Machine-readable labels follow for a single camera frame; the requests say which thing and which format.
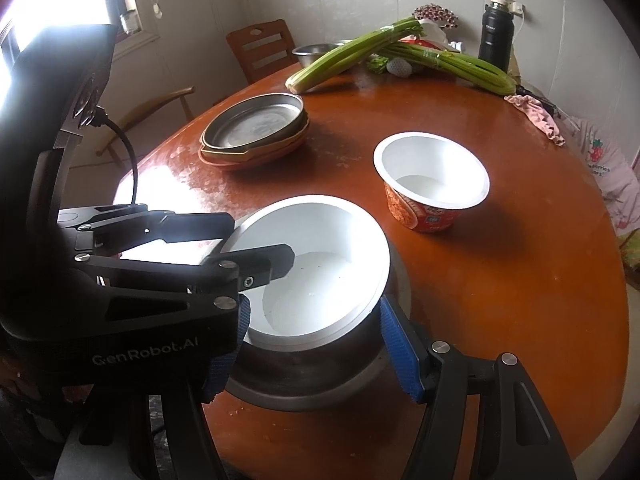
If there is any grey metal pot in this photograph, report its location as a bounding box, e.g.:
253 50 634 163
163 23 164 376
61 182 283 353
224 244 414 413

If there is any large white noodle bowl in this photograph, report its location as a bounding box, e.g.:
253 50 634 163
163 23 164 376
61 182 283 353
220 195 390 352

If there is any yellow wooden plate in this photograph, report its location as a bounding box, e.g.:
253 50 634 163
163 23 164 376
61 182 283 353
198 114 310 164

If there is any shallow stainless steel pan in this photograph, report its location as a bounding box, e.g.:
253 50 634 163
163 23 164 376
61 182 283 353
201 93 308 152

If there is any small white bowl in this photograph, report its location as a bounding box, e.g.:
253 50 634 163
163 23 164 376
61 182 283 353
373 131 490 233

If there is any pink animal-shaped plate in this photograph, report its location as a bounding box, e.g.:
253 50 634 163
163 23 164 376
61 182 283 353
198 136 306 171

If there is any curved-back dark seat chair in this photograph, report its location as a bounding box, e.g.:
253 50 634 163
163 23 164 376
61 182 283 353
94 86 195 169

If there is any brown wooden slat chair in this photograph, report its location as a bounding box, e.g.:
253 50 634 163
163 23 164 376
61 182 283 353
226 18 297 84

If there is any stainless steel mixing bowl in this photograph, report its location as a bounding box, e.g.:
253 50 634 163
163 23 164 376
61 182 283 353
292 42 340 68

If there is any front celery bunch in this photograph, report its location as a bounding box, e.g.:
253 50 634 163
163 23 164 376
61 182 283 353
285 16 422 94

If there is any celery bunch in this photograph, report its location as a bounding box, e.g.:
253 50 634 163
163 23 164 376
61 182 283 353
285 16 422 94
376 41 516 96

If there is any pink strawberry child garment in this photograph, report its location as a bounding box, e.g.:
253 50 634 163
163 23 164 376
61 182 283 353
564 116 639 236

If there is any pink patterned cloth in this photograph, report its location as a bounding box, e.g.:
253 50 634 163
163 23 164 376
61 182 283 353
503 94 565 146

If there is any white foam fruit net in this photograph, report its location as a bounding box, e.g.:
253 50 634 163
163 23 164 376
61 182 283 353
386 58 413 78

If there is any rear celery bunch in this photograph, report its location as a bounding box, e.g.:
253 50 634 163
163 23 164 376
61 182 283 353
376 41 516 96

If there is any black thermos flask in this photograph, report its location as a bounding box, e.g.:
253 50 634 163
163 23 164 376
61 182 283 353
478 0 514 72

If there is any black cable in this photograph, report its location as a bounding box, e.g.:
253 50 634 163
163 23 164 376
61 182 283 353
92 106 140 206

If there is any wall power outlet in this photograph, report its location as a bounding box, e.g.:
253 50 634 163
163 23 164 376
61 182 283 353
508 1 525 18

